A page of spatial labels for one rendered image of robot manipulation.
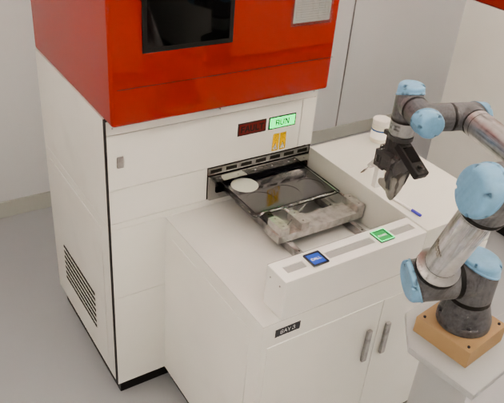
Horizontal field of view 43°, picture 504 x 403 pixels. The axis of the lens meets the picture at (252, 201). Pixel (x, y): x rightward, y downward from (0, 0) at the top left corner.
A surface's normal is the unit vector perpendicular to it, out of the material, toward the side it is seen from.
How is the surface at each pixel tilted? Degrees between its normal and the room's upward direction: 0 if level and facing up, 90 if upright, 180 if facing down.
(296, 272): 0
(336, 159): 0
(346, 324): 90
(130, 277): 90
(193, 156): 90
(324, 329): 90
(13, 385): 0
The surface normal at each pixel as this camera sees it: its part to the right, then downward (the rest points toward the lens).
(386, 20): 0.54, 0.48
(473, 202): -0.96, 0.00
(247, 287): 0.07, -0.84
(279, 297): -0.84, 0.23
